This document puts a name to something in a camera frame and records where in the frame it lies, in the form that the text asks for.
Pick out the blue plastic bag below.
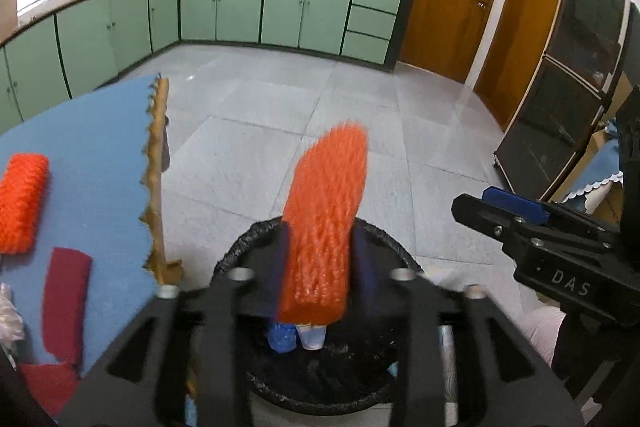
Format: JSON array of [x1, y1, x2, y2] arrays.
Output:
[[267, 322, 297, 355]]

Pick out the blue white paper cup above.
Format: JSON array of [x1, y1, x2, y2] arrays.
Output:
[[295, 324, 326, 351]]

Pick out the long orange foam net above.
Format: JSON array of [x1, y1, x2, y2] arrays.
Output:
[[278, 122, 368, 326]]

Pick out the dark red scouring pad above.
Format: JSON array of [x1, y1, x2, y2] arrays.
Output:
[[17, 363, 80, 418], [41, 247, 92, 366]]

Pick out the white tissue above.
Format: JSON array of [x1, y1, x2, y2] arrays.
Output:
[[0, 283, 25, 355]]

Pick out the short orange foam net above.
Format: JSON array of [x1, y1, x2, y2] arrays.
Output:
[[0, 153, 49, 255]]

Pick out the black trash bin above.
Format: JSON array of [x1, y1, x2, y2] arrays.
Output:
[[212, 218, 421, 416]]

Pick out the green lower kitchen cabinets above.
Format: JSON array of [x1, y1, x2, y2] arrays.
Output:
[[1, 0, 413, 131]]

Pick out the black glass cabinet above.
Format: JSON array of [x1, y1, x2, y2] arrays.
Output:
[[494, 0, 634, 200]]

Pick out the blue scalloped table mat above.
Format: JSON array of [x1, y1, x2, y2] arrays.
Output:
[[1, 76, 160, 373]]

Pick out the cardboard box with label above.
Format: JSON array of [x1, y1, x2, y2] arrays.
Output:
[[0, 0, 18, 42]]

